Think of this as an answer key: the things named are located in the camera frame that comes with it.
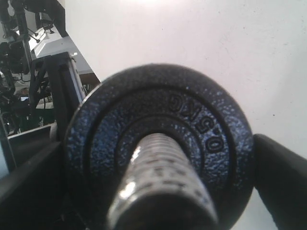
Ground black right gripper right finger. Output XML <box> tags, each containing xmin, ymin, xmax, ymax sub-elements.
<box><xmin>254</xmin><ymin>134</ymin><xmax>307</xmax><ymax>230</ymax></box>

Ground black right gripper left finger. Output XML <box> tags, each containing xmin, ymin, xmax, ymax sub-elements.
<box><xmin>0</xmin><ymin>142</ymin><xmax>67</xmax><ymax>230</ymax></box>

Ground black weight plate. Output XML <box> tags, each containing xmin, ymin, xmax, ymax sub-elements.
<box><xmin>65</xmin><ymin>64</ymin><xmax>255</xmax><ymax>230</ymax></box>

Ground chrome dumbbell bar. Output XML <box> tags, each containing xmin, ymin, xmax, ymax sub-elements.
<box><xmin>106</xmin><ymin>133</ymin><xmax>219</xmax><ymax>230</ymax></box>

